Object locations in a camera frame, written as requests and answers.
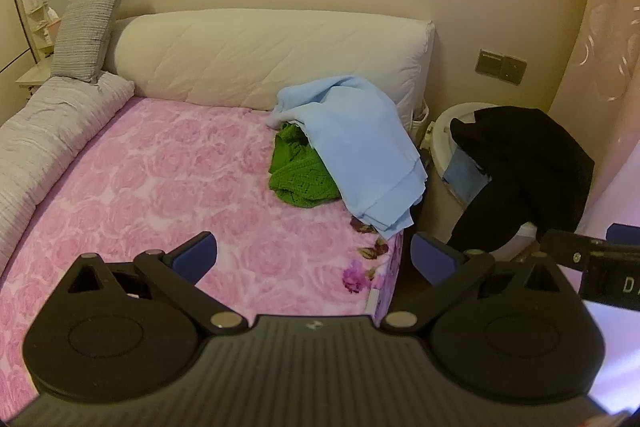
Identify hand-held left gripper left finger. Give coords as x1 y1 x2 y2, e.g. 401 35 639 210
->
65 231 248 337

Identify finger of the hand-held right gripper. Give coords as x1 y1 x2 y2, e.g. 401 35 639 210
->
537 229 608 272
606 223 640 244

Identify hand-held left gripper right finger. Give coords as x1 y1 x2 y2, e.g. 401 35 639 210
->
380 231 569 334

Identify light blue garment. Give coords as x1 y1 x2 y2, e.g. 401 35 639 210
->
264 75 429 242

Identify pink floral blanket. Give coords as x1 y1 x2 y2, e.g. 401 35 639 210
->
0 96 405 413

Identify blue cloth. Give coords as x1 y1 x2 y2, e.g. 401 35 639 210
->
442 149 493 205

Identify black garment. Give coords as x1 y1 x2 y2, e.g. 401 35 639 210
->
446 105 596 255

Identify white laundry basket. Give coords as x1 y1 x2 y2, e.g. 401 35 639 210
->
425 102 538 253

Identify green knitted sweater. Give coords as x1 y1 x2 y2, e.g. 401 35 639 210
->
268 122 342 209

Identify grey striped quilt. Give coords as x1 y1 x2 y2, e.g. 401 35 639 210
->
0 72 137 278

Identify pink curtain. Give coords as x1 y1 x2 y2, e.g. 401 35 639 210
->
547 0 640 248

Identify white quilted headboard cushion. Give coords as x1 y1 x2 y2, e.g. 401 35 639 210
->
102 10 436 128

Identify grey striped pillow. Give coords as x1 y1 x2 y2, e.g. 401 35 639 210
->
50 0 127 84

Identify metal wall switch panel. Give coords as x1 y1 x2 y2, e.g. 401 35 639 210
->
474 49 527 85

